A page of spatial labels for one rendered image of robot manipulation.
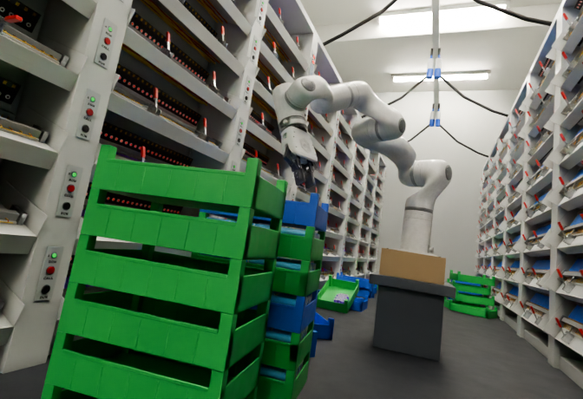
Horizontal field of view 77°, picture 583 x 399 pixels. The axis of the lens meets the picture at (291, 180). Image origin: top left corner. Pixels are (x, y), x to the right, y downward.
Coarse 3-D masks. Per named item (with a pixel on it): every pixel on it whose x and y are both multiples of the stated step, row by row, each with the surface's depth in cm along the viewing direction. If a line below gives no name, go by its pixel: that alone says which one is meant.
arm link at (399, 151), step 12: (360, 120) 145; (372, 120) 139; (360, 132) 142; (372, 132) 138; (360, 144) 147; (372, 144) 146; (384, 144) 147; (396, 144) 146; (408, 144) 149; (396, 156) 148; (408, 156) 149; (408, 168) 156; (408, 180) 165
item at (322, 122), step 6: (312, 114) 264; (318, 114) 253; (312, 120) 275; (318, 120) 257; (324, 120) 265; (312, 126) 288; (318, 126) 292; (324, 126) 269; (330, 126) 290; (336, 126) 288; (330, 132) 282
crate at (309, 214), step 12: (288, 204) 88; (300, 204) 88; (312, 204) 87; (324, 204) 105; (228, 216) 97; (288, 216) 88; (300, 216) 87; (312, 216) 86; (324, 216) 100; (324, 228) 102
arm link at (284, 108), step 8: (280, 88) 111; (272, 96) 114; (280, 96) 109; (280, 104) 109; (288, 104) 106; (280, 112) 108; (288, 112) 106; (296, 112) 107; (304, 112) 109; (280, 120) 107
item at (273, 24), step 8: (272, 16) 180; (280, 16) 191; (264, 24) 193; (272, 24) 193; (280, 24) 188; (272, 32) 203; (280, 32) 191; (272, 40) 208; (280, 40) 208; (288, 40) 199; (280, 48) 214; (288, 48) 214; (296, 48) 208; (280, 56) 226; (288, 56) 228; (296, 56) 212; (304, 56) 230; (304, 64) 223
